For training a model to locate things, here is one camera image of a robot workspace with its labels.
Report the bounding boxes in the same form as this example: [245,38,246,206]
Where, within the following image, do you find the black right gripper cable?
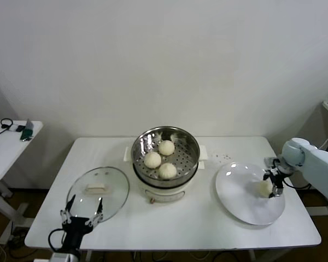
[283,177,312,189]

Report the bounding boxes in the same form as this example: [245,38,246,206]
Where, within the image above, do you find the white oval plate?
[214,161,286,226]

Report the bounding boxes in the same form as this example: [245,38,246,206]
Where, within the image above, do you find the white electric cooker pot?
[122,146,209,205]

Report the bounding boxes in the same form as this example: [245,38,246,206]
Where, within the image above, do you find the floor power strip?
[7,230,27,243]

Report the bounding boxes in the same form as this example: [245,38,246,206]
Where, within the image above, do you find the white steamed baozi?
[144,152,162,169]
[258,181,274,199]
[158,140,175,156]
[158,163,178,180]

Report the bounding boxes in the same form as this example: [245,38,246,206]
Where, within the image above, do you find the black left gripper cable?
[48,228,68,251]

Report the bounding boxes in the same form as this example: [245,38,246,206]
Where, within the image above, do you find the green circuit board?
[19,118,35,142]

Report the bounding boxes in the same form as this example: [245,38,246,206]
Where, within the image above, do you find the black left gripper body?
[60,217,93,249]

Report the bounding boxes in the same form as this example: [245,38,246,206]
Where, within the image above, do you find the black headphones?
[0,118,13,136]

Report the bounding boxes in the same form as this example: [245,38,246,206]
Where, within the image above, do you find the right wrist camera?
[263,156,279,167]

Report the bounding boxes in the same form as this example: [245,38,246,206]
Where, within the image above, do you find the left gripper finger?
[60,194,76,225]
[85,198,104,227]

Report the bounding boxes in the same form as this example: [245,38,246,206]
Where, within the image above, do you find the perforated steel steamer basket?
[131,126,201,189]

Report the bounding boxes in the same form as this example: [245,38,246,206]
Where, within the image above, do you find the white side table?
[0,120,44,229]

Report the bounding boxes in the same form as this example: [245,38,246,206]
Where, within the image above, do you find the round glass pot lid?
[66,166,130,225]

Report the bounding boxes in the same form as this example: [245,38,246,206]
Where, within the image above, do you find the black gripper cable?
[283,177,312,189]
[48,228,68,251]

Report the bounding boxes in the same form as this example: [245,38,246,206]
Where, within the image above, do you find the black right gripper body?
[270,169,286,190]

